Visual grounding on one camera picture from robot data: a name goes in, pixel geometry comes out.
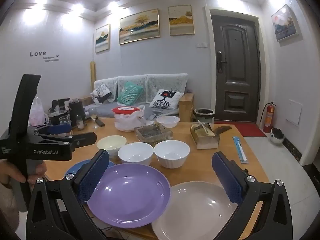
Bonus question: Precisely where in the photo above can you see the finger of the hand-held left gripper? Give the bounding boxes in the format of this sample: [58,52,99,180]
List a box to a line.
[32,124,73,135]
[37,132,97,147]

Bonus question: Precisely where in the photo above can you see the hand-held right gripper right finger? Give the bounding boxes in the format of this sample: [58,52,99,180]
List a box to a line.
[212,151,293,240]

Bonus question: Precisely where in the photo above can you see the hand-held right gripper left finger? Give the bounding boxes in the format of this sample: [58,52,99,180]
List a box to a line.
[26,149,110,240]

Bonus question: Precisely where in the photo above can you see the purple plate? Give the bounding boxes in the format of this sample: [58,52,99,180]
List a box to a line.
[86,163,171,228]

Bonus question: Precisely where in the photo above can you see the smooth white bowl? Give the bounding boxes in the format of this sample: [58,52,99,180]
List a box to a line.
[118,142,154,166]

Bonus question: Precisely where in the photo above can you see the person's left forearm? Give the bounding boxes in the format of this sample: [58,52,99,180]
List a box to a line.
[0,181,21,233]

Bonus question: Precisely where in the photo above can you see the person's left hand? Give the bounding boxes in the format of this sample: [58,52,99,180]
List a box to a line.
[0,159,48,193]

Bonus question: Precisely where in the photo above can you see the clear glass cup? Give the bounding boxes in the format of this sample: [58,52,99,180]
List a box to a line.
[59,115,73,130]

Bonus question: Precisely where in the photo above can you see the black pot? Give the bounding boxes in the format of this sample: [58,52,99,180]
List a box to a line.
[48,99,70,125]

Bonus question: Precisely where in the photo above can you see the blue plate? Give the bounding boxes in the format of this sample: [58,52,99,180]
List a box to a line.
[64,159,116,180]

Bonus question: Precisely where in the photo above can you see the pink plastic bag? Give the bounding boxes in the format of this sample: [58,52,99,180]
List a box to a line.
[28,97,49,127]

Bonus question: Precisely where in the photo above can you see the cream bowl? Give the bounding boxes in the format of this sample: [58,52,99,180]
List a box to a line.
[96,135,127,159]

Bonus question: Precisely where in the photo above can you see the blue packaged toothbrush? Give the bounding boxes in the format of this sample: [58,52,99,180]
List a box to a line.
[232,136,249,164]

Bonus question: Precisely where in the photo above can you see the pale pink plate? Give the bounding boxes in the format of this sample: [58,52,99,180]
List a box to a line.
[151,181,239,240]

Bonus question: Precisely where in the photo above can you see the tissue box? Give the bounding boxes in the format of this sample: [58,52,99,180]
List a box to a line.
[190,120,220,150]

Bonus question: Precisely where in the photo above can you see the dark wooden comb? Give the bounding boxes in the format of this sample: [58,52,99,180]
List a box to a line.
[214,125,233,135]

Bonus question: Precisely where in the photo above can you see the black and white tree pillow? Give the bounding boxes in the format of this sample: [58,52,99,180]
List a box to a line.
[90,82,113,104]

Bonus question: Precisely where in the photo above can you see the red lid container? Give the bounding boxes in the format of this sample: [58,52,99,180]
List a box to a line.
[112,106,140,123]

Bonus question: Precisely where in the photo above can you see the red door mat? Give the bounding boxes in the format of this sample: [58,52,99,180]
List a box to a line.
[214,121,268,138]

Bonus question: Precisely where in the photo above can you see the yellow rolled mat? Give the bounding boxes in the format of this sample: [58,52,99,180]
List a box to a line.
[90,61,97,98]

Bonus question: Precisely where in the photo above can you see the ribbed white bowl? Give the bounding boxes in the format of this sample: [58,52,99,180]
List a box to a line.
[154,140,190,169]

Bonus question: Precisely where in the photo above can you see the white and black helmet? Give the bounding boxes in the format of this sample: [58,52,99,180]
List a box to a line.
[269,128,285,145]

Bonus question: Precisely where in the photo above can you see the teal patterned pillow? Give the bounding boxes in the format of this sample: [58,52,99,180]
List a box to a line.
[117,81,144,106]

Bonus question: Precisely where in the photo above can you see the trash bin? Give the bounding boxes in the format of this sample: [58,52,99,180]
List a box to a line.
[194,108,215,124]

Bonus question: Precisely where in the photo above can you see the glass ashtray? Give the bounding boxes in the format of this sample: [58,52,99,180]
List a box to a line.
[134,124,173,147]

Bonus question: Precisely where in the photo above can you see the red fire extinguisher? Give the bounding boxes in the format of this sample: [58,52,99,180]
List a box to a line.
[260,102,277,133]

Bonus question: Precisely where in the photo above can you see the wooden side table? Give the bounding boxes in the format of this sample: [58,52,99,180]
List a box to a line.
[179,92,195,123]

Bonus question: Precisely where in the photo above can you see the small white bowl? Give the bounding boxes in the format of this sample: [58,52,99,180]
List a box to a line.
[156,116,180,128]

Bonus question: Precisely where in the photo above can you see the white pillow with roots print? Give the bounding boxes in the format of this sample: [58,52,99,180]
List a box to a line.
[149,89,184,110]

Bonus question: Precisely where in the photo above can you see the grey sofa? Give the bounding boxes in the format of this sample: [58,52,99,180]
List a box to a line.
[84,73,189,120]

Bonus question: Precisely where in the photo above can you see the small framed mountain painting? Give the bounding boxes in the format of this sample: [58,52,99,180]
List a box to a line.
[95,24,110,53]

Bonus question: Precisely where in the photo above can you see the dark brown door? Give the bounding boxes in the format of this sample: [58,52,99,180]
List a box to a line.
[209,9,262,124]

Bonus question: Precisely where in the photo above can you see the large framed tree painting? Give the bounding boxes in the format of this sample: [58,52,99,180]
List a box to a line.
[119,9,160,45]

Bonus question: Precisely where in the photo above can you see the medium framed golden painting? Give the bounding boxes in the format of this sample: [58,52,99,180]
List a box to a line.
[167,4,195,36]

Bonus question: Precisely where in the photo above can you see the framed blue painting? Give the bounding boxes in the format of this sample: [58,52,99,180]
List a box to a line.
[271,4,300,42]

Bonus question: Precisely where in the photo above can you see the black wall decal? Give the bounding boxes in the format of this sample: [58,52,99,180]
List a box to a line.
[29,50,60,62]

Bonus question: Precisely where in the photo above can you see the white wall panel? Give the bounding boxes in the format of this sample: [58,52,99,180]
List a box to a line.
[286,99,303,126]

